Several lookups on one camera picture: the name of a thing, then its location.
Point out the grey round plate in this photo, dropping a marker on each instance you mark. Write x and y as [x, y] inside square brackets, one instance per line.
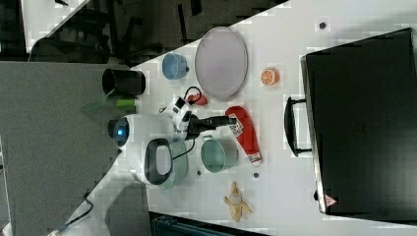
[221, 63]

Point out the plush banana peel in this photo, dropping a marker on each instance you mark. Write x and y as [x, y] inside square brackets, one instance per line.
[237, 206]

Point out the green mug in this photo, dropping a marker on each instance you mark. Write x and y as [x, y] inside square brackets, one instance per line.
[218, 154]

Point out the dark blue crate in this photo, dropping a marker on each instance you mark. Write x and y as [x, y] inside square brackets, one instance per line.
[168, 225]

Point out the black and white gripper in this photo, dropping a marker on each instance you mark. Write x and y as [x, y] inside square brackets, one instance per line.
[188, 126]

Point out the blue cup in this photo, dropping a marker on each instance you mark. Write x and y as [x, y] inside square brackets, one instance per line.
[174, 66]

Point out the light red plush strawberry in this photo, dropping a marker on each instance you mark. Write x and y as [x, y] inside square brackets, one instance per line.
[197, 99]

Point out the black cylindrical cup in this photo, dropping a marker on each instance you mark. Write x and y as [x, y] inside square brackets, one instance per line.
[123, 82]

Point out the orange slice toy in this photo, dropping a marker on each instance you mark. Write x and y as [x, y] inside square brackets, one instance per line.
[269, 77]

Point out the red plush ketchup bottle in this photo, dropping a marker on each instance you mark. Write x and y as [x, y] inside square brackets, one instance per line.
[244, 132]

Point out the black oven door handle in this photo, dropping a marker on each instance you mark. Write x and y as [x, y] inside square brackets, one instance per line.
[290, 126]

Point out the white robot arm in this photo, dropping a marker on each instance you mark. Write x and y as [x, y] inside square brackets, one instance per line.
[140, 136]

